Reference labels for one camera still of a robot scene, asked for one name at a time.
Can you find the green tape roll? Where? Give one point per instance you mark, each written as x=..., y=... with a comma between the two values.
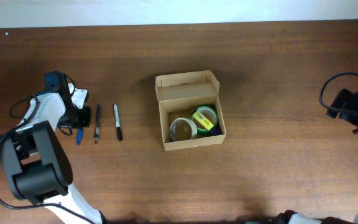
x=211, y=114

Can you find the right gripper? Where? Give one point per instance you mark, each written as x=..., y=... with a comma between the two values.
x=335, y=104

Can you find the dark grey pen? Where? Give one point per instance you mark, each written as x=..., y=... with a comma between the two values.
x=98, y=119

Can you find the black permanent marker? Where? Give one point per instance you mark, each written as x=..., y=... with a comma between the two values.
x=117, y=123

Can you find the open cardboard box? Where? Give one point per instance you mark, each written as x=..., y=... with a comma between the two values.
x=190, y=110

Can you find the yellow highlighter marker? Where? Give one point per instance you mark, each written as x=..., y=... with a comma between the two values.
x=205, y=122

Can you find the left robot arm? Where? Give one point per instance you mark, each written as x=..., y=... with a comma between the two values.
x=32, y=158

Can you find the white tape roll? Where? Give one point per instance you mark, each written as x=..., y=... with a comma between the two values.
x=183, y=129

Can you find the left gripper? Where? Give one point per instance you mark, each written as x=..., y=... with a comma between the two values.
x=81, y=117

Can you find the blue ballpoint pen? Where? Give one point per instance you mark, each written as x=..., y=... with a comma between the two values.
x=79, y=136

